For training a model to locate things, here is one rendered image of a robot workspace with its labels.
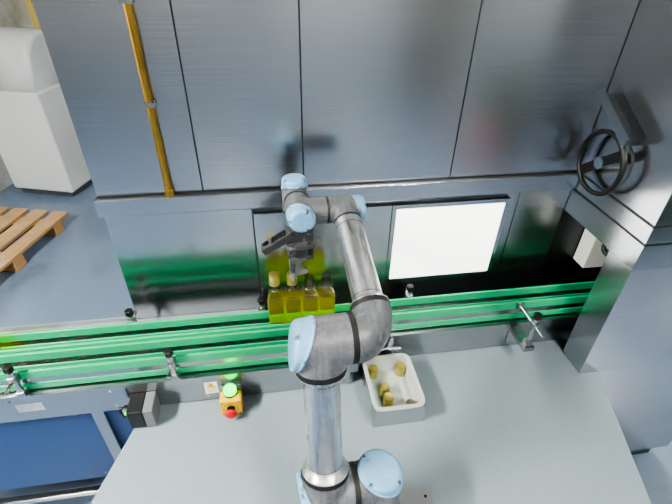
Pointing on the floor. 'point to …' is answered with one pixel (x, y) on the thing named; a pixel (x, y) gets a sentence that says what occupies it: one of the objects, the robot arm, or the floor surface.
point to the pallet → (31, 226)
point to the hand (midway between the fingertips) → (291, 274)
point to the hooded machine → (36, 119)
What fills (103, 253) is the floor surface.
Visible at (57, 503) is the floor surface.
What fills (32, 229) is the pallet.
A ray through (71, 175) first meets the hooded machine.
